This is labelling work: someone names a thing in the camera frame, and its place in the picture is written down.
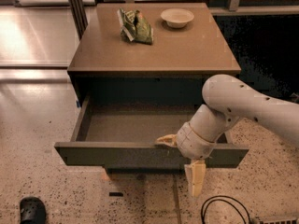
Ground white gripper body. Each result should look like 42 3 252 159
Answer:
176 122 216 160

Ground white bowl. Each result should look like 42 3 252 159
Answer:
161 8 194 29

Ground black perforated shoe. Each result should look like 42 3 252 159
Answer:
20 197 46 224

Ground drawer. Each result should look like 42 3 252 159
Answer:
53 94 250 170

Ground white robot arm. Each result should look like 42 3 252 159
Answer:
156 75 299 197

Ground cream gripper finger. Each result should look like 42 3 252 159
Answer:
155 134 177 147
184 160 206 198

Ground power strip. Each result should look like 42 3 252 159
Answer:
252 216 299 224

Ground black cable loop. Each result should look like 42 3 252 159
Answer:
200 195 252 224

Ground brown drawer cabinet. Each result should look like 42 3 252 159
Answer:
66 2 242 175

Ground green chip bag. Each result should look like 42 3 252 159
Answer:
117 7 153 45

